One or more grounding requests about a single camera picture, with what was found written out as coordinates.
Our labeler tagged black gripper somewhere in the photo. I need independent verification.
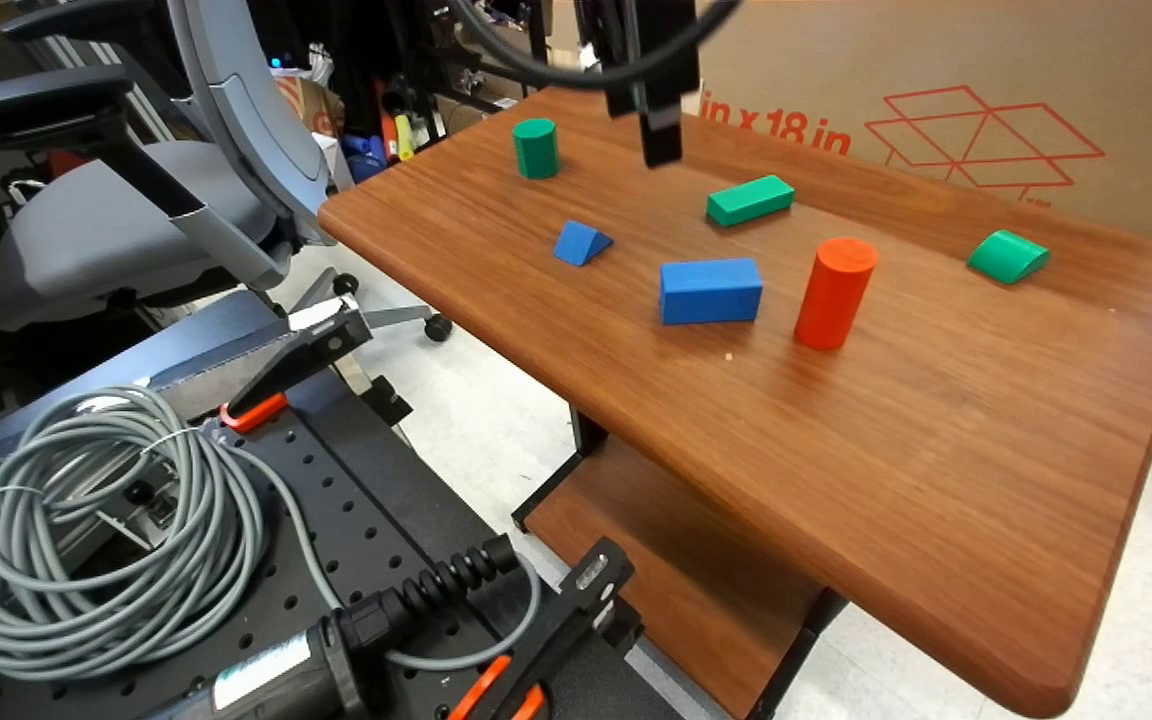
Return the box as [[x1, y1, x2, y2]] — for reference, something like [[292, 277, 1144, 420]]
[[586, 0, 709, 170]]

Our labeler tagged blue rectangular block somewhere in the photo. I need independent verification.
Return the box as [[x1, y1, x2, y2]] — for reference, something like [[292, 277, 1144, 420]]
[[655, 256, 769, 326]]

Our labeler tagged green cylinder block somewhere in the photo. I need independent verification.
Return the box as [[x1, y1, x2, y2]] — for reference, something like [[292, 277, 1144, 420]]
[[509, 116, 563, 185]]

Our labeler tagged green rectangular block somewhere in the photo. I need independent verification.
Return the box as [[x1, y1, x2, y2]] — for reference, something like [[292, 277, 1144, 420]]
[[703, 170, 799, 230]]

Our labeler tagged blue wedge block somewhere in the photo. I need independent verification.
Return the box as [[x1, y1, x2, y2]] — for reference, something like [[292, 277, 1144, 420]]
[[547, 216, 615, 272]]

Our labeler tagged orange cylinder block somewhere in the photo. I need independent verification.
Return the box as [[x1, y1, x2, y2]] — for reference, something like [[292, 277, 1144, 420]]
[[791, 237, 883, 357]]

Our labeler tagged green half-round block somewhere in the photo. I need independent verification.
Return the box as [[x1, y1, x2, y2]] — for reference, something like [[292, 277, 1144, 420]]
[[965, 229, 1051, 286]]

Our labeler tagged blue container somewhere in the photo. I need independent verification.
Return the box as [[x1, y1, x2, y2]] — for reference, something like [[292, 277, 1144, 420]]
[[341, 126, 395, 185]]

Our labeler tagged large cardboard box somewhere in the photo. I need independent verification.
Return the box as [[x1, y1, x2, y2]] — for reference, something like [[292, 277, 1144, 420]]
[[547, 0, 1152, 242]]

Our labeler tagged black orange bar clamp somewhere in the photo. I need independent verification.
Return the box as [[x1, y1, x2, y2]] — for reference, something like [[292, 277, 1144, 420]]
[[443, 534, 648, 720], [215, 290, 417, 440]]

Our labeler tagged wooden lower table shelf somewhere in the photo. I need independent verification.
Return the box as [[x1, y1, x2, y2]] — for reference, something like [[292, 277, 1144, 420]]
[[521, 433, 832, 720]]

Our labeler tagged grey office chair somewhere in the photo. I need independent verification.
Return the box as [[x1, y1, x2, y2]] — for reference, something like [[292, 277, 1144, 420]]
[[0, 0, 457, 348]]

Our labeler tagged grey metal beam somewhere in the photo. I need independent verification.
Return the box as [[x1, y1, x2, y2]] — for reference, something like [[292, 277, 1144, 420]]
[[0, 286, 292, 496]]

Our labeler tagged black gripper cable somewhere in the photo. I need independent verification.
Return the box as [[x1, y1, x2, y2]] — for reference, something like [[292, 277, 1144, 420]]
[[452, 0, 750, 94]]

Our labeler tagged black cable connector plug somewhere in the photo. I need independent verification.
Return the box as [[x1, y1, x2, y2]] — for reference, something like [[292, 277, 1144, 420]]
[[190, 530, 527, 720]]

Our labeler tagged grey coiled cable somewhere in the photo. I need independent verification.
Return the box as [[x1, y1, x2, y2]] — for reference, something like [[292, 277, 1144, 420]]
[[0, 380, 547, 688]]

